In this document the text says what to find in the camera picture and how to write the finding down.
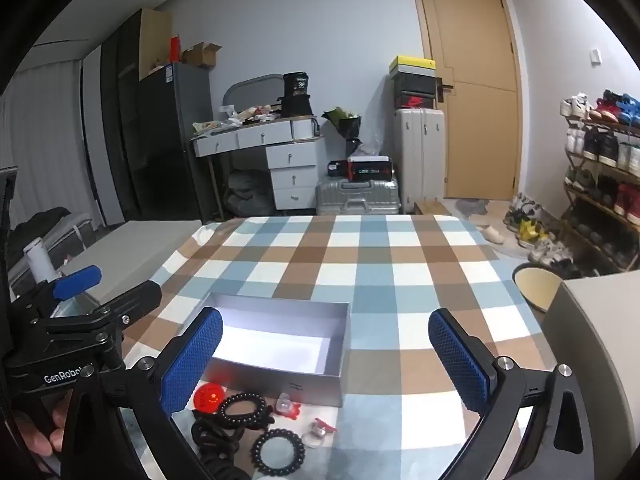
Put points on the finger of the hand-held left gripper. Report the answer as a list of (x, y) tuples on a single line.
[(77, 280), (135, 300)]

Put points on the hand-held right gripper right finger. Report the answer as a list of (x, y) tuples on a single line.
[(460, 365)]

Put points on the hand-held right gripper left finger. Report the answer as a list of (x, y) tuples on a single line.
[(192, 360)]

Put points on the silver cardboard box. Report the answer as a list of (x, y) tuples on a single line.
[(280, 340)]

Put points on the clear hair clip red bow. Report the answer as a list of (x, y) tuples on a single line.
[(286, 404)]

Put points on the person's left hand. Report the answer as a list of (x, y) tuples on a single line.
[(42, 435)]

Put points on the white bottle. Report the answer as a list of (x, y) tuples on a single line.
[(40, 260)]

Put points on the light grey box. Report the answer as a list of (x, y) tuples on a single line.
[(130, 250)]

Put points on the cream round basin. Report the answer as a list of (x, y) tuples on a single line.
[(532, 285)]

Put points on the checked tablecloth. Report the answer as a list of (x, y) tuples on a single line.
[(375, 270)]

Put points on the beige slipper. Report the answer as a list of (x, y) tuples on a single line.
[(492, 234)]

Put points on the white curtain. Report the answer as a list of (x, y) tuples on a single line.
[(40, 150)]

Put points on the dark wardrobe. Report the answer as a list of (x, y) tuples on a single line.
[(112, 135)]

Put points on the black refrigerator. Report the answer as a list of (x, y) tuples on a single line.
[(170, 150)]

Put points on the pile of mixed sneakers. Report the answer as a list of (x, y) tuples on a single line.
[(535, 230)]

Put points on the grey bag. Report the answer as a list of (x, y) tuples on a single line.
[(245, 187)]

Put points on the small wooden box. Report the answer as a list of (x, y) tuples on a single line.
[(432, 207)]

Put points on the grey door mat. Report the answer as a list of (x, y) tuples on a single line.
[(472, 205)]

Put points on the silver suitcase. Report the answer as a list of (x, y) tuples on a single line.
[(360, 195)]

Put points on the white desk with drawers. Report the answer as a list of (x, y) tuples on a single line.
[(260, 135)]

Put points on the white suitcase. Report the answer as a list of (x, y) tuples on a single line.
[(420, 160)]

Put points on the wooden shoe rack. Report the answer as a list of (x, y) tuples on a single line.
[(600, 205)]

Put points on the pile of paper clutter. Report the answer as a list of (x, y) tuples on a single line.
[(240, 115)]

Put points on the black box with red edges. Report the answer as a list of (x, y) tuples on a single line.
[(370, 170)]

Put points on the wooden door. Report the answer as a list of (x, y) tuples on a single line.
[(475, 135)]

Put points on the small black box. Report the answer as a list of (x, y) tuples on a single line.
[(337, 169)]

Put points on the grey oval mirror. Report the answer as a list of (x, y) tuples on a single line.
[(245, 92)]

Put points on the clear plastic bag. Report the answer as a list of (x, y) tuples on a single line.
[(371, 147)]

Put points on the white round basket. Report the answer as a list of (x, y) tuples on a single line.
[(304, 129)]

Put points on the tall cardboard sheet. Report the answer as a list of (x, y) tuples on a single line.
[(155, 42)]

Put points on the red packet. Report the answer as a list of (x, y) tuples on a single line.
[(175, 49)]

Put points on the black flared box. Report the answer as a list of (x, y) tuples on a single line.
[(296, 106)]

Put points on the open cardboard box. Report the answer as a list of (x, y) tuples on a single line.
[(202, 55)]

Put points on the rows of racked shoes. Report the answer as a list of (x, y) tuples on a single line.
[(607, 147)]

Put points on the black and red shoe box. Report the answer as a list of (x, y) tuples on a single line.
[(415, 101)]

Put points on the black wrapped bouquet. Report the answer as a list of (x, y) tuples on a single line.
[(345, 122)]

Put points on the black labelled tub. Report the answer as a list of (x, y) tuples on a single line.
[(297, 85)]

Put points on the yellow shoe box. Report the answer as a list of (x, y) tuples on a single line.
[(412, 65)]

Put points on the white light switch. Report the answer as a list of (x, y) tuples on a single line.
[(595, 56)]

